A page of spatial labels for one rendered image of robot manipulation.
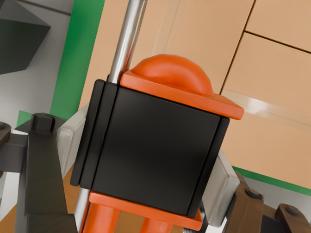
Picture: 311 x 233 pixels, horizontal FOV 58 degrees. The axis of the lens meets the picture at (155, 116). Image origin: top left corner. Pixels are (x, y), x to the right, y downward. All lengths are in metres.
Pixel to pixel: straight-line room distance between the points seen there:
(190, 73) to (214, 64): 0.68
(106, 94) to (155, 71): 0.03
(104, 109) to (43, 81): 1.34
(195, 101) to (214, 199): 0.05
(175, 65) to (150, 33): 0.66
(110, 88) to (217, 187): 0.08
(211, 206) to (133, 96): 0.07
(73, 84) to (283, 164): 1.00
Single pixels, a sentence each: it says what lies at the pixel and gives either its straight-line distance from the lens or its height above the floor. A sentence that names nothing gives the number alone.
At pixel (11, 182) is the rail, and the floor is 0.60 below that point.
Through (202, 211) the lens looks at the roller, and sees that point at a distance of 1.01.
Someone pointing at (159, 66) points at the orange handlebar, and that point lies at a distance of 0.17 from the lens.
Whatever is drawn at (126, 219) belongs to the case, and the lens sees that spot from 0.73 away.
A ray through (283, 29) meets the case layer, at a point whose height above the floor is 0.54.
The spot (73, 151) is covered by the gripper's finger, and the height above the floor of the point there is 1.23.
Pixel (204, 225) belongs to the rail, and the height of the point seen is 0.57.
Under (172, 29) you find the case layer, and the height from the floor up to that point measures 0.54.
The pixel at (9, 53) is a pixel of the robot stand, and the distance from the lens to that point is 1.27.
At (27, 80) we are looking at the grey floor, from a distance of 1.54.
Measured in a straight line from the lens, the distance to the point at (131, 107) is 0.16.
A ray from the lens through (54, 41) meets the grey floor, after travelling 1.47.
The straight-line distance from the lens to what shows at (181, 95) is 0.16.
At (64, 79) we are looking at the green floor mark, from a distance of 1.46.
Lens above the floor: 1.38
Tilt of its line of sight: 75 degrees down
